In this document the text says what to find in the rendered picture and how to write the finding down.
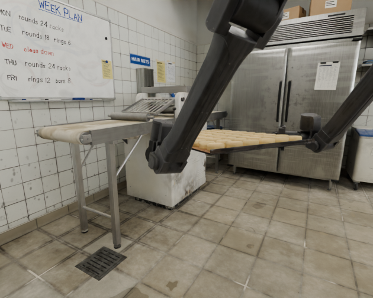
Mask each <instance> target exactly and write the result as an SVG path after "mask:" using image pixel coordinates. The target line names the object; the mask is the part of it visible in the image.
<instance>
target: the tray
mask: <svg viewBox="0 0 373 298"><path fill-rule="evenodd" d="M314 142H315V138H313V139H307V140H296V141H286V142H275V143H268V144H257V145H246V146H240V147H229V148H218V149H212V150H210V153H208V152H205V151H201V150H197V149H194V148H192V150H195V151H198V152H201V153H205V154H208V155H215V154H225V153H235V152H241V151H250V150H260V149H266V148H276V147H286V146H291V145H301V144H311V143H314Z"/></svg>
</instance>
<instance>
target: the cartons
mask: <svg viewBox="0 0 373 298"><path fill-rule="evenodd" d="M351 6H352V0H310V7H309V14H308V16H313V15H321V14H328V13H333V12H340V11H347V10H351ZM302 17H306V10H304V8H302V7H301V6H296V7H292V8H288V9H285V10H284V14H283V18H282V21H283V20H290V19H294V18H302Z"/></svg>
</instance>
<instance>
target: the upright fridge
mask: <svg viewBox="0 0 373 298"><path fill-rule="evenodd" d="M366 11H367V7H366V8H358V9H352V10H347V11H340V12H333V13H328V14H321V15H313V16H309V17H302V18H294V19H290V20H283V21H281V22H280V24H279V26H278V27H277V29H276V30H275V32H274V33H273V35H272V37H271V38H270V40H269V41H268V43H267V45H266V46H265V48H264V49H263V50H261V49H258V48H256V47H255V48H254V49H253V51H252V52H251V53H250V54H248V55H247V57H246V58H245V59H244V61H243V62H242V63H241V65H240V66H239V68H238V69H237V71H236V72H235V74H234V76H233V77H232V79H231V98H230V125H229V130H232V131H246V132H255V133H266V134H270V133H272V132H275V131H278V129H279V127H282V125H285V130H286V131H299V132H300V131H303V130H301V129H300V119H301V114H303V113H314V114H317V115H320V116H321V128H322V127H323V126H324V125H326V124H327V123H328V121H329V120H330V119H331V117H332V116H333V115H334V114H335V112H336V111H337V110H338V109H339V107H340V106H341V104H342V103H343V102H344V101H345V99H346V98H347V97H348V96H349V94H350V93H351V91H353V89H354V85H355V78H356V71H357V67H358V60H359V53H360V49H361V41H362V40H363V37H362V35H363V32H364V25H365V18H366ZM333 61H339V62H340V67H339V74H338V78H337V85H336V90H314V87H315V82H316V75H317V68H318V63H321V62H333ZM346 133H347V131H346V132H345V134H344V136H343V137H342V139H341V140H340V143H338V145H337V146H335V148H334V149H331V150H327V151H323V152H320V153H314V152H313V151H312V150H311V149H308V148H306V146H305V145H291V146H286V147H284V151H281V149H280V148H278V147H276V148H266V149H260V150H250V151H241V152H235V153H228V165H227V166H232V167H233V171H234V173H233V174H236V173H235V172H236V167H243V168H247V169H255V170H263V171H270V172H274V173H282V174H290V175H294V176H301V177H309V178H314V179H321V180H328V185H327V186H328V187H329V188H327V190H329V191H331V190H332V189H331V187H332V184H333V182H336V183H339V177H340V170H341V166H342V159H343V152H344V147H345V141H346Z"/></svg>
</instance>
